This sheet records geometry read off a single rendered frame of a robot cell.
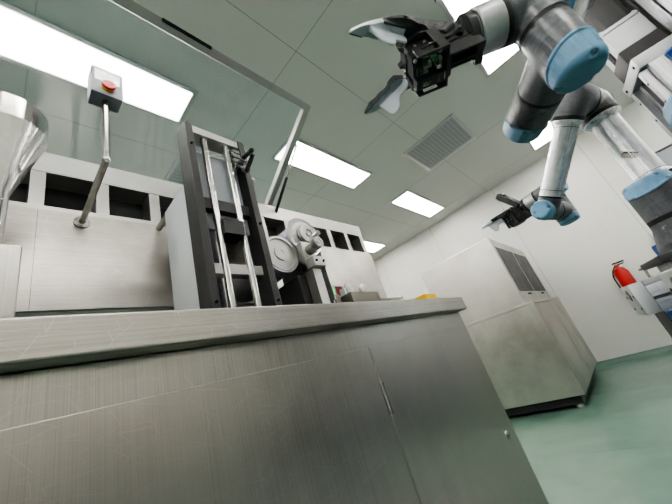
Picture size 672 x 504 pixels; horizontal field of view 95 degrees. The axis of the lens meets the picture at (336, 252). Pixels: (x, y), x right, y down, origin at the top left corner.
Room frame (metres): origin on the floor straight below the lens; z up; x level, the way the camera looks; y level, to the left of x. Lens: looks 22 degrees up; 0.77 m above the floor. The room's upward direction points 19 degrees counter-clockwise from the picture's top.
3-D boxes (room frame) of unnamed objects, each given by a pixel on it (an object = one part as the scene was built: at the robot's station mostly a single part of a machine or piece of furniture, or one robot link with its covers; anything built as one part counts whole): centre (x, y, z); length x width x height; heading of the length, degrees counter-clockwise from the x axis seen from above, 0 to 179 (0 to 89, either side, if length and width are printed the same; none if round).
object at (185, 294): (0.78, 0.42, 1.17); 0.34 x 0.05 x 0.54; 52
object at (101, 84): (0.53, 0.45, 1.66); 0.07 x 0.07 x 0.10; 52
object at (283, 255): (0.93, 0.26, 1.17); 0.26 x 0.12 x 0.12; 52
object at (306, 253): (0.90, 0.08, 1.05); 0.06 x 0.05 x 0.31; 52
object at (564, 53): (0.38, -0.43, 1.12); 0.11 x 0.08 x 0.11; 175
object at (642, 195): (0.91, -0.96, 0.98); 0.13 x 0.12 x 0.14; 124
